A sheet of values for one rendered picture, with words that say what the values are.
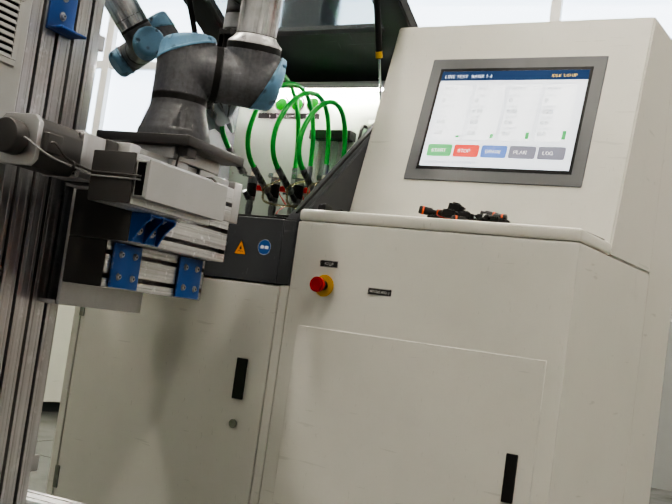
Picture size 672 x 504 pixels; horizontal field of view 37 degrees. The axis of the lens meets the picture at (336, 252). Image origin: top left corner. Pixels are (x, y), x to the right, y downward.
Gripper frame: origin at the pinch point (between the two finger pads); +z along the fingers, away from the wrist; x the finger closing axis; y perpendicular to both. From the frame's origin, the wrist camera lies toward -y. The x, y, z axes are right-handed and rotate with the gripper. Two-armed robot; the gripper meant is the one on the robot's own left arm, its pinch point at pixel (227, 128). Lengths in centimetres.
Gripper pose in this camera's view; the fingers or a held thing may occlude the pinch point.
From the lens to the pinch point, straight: 273.1
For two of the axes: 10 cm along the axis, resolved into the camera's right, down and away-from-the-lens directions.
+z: 4.8, 8.1, 3.4
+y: -4.7, 5.7, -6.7
